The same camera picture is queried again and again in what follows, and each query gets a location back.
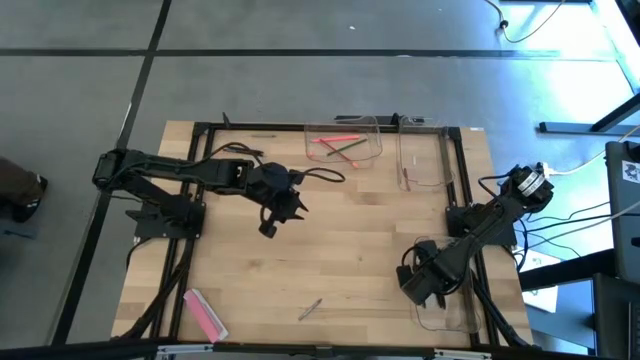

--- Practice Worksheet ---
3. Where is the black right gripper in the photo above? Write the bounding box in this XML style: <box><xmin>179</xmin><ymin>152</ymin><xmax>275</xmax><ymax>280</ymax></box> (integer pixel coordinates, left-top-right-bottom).
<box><xmin>396</xmin><ymin>255</ymin><xmax>454</xmax><ymax>307</ymax></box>

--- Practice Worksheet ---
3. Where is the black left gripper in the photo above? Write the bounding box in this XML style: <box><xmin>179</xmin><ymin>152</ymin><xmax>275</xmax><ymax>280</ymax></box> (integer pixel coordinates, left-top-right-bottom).
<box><xmin>248</xmin><ymin>162</ymin><xmax>310</xmax><ymax>224</ymax></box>

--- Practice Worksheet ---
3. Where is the red pencil orange eraser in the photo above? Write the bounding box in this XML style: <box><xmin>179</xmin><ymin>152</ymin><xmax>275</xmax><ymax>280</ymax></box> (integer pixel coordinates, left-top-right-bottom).
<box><xmin>318</xmin><ymin>138</ymin><xmax>361</xmax><ymax>170</ymax></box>

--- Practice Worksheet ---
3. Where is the pink pencil orange eraser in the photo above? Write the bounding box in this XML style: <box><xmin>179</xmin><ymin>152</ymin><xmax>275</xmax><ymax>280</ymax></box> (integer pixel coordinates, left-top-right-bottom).
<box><xmin>309</xmin><ymin>134</ymin><xmax>362</xmax><ymax>145</ymax></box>

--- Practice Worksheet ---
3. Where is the green pencil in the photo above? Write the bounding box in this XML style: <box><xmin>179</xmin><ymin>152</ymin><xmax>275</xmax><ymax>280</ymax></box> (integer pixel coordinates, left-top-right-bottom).
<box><xmin>326</xmin><ymin>138</ymin><xmax>370</xmax><ymax>158</ymax></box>

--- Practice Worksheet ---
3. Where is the pink eraser block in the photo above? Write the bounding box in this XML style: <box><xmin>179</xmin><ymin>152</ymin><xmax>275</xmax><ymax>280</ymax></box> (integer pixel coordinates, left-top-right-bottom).
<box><xmin>182</xmin><ymin>287</ymin><xmax>230</xmax><ymax>344</ymax></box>

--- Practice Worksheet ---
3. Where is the clear plastic bin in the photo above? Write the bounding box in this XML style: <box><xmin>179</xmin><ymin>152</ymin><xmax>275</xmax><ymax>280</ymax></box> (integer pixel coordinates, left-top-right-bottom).
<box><xmin>408</xmin><ymin>234</ymin><xmax>484</xmax><ymax>335</ymax></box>
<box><xmin>303</xmin><ymin>115</ymin><xmax>384</xmax><ymax>170</ymax></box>
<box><xmin>396</xmin><ymin>115</ymin><xmax>457</xmax><ymax>194</ymax></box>

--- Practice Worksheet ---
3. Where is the grey crayon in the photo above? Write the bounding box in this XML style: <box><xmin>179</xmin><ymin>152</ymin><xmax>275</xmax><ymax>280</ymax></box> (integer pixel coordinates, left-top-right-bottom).
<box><xmin>297</xmin><ymin>297</ymin><xmax>324</xmax><ymax>322</ymax></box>

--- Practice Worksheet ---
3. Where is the white paper sheet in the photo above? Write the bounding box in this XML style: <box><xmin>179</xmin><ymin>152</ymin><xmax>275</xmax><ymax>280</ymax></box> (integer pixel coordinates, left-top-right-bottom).
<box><xmin>519</xmin><ymin>248</ymin><xmax>560</xmax><ymax>314</ymax></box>

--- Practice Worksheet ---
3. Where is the black diagonal bar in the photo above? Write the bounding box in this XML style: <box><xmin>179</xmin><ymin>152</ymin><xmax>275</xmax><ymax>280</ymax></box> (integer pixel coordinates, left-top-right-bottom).
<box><xmin>518</xmin><ymin>248</ymin><xmax>617</xmax><ymax>292</ymax></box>

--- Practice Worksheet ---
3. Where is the dark cabinet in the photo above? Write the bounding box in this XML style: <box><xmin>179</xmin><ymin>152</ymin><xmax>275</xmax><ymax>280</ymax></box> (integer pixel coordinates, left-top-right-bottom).
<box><xmin>592</xmin><ymin>272</ymin><xmax>640</xmax><ymax>360</ymax></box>

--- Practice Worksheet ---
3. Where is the grey equipment cart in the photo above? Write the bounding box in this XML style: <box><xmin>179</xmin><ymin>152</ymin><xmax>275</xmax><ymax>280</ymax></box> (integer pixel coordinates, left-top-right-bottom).
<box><xmin>603</xmin><ymin>139</ymin><xmax>640</xmax><ymax>286</ymax></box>

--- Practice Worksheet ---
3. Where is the black floor stand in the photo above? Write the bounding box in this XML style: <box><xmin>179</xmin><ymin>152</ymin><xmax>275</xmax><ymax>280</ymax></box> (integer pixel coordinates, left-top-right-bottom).
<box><xmin>537</xmin><ymin>91</ymin><xmax>640</xmax><ymax>137</ymax></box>

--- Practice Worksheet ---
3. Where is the person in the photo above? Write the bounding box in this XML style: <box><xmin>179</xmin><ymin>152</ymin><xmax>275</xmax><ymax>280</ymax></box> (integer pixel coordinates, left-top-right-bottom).
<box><xmin>0</xmin><ymin>155</ymin><xmax>50</xmax><ymax>225</ymax></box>

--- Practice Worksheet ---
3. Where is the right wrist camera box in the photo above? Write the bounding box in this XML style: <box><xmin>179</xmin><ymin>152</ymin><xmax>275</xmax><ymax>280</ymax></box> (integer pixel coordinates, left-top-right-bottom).
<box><xmin>413</xmin><ymin>238</ymin><xmax>439</xmax><ymax>257</ymax></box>

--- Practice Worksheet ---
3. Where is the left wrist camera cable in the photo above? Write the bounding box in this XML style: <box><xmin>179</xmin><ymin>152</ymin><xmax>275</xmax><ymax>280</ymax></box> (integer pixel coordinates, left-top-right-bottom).
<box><xmin>294</xmin><ymin>166</ymin><xmax>347</xmax><ymax>184</ymax></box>

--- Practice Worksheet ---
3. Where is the black table frame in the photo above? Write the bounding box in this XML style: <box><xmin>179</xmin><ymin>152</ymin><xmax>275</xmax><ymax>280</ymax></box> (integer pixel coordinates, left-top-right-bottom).
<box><xmin>117</xmin><ymin>112</ymin><xmax>536</xmax><ymax>351</ymax></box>

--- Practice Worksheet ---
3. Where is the black silver front rail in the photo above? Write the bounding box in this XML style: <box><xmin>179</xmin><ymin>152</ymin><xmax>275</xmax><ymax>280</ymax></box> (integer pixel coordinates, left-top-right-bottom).
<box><xmin>0</xmin><ymin>337</ymin><xmax>640</xmax><ymax>360</ymax></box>

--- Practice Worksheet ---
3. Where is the grey floor cable with plug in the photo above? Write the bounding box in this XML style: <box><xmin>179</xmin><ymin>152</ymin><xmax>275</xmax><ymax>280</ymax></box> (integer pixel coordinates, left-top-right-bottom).
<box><xmin>481</xmin><ymin>0</ymin><xmax>570</xmax><ymax>45</ymax></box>

